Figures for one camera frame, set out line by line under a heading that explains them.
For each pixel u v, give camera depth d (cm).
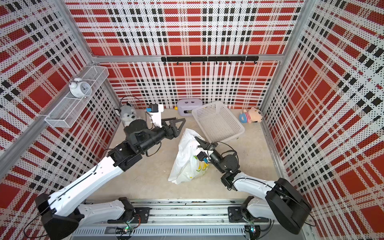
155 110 55
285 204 42
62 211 38
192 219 73
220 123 111
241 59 90
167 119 64
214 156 65
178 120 59
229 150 62
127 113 95
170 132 55
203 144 66
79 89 70
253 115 110
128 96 115
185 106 109
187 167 73
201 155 57
